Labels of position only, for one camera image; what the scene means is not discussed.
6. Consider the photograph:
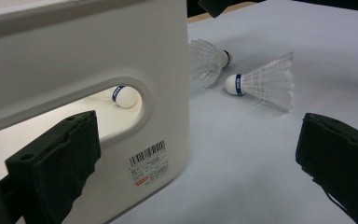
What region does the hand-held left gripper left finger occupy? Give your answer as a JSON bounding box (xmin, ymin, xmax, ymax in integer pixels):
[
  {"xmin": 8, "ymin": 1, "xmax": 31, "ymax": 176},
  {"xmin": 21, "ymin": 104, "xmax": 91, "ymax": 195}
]
[{"xmin": 5, "ymin": 110, "xmax": 102, "ymax": 224}]

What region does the white plastic storage bin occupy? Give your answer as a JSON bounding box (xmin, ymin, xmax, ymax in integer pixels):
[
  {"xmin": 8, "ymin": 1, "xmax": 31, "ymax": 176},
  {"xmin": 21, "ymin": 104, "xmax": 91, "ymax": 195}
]
[{"xmin": 0, "ymin": 0, "xmax": 190, "ymax": 224}]

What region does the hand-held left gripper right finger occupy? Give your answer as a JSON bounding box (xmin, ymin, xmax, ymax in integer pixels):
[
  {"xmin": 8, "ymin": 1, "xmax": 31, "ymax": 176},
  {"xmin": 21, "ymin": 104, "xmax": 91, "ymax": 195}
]
[{"xmin": 295, "ymin": 112, "xmax": 358, "ymax": 224}]

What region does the white shuttlecock with blue band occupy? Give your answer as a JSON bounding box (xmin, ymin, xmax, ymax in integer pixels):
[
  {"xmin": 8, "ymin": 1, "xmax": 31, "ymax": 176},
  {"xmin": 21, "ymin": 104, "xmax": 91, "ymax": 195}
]
[
  {"xmin": 111, "ymin": 85, "xmax": 138, "ymax": 109},
  {"xmin": 188, "ymin": 38, "xmax": 233, "ymax": 89},
  {"xmin": 225, "ymin": 50, "xmax": 295, "ymax": 112}
]

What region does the pale blue table mat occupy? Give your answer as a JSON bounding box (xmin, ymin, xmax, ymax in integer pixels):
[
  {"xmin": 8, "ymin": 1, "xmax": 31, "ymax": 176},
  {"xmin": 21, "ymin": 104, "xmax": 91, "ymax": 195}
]
[{"xmin": 111, "ymin": 0, "xmax": 358, "ymax": 224}]

